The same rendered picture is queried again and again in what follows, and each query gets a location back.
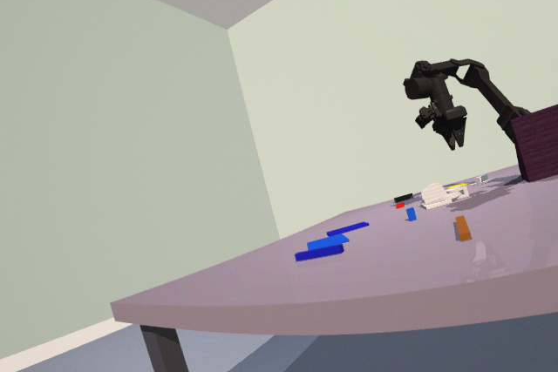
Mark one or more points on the black flat bar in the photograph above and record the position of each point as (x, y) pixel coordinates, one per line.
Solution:
(402, 198)

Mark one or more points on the orange rectangular block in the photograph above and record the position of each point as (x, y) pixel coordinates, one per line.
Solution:
(464, 232)

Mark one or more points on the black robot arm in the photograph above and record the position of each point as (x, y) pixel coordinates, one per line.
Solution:
(428, 80)

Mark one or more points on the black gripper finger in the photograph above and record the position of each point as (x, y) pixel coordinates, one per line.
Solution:
(458, 127)
(448, 136)

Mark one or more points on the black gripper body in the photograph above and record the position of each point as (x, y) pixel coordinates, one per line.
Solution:
(447, 110)

